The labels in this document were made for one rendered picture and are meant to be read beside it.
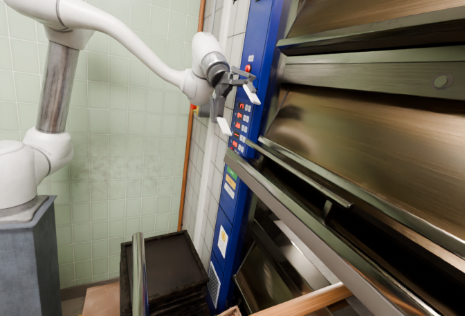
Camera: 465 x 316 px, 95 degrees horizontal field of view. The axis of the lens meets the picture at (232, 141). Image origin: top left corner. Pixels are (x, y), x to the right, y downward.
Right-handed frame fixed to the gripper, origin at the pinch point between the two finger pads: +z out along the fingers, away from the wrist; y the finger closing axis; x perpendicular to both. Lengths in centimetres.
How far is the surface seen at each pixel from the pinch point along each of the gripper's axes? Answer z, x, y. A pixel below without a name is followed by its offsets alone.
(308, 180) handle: 27.0, 5.5, -11.0
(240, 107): -11.9, -10.1, 4.9
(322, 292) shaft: 44.8, -6.3, 5.3
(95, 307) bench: 25, 16, 101
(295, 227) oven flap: 33.1, 10.1, -6.9
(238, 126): -7.3, -11.1, 10.1
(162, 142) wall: -52, -18, 77
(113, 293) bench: 22, 9, 102
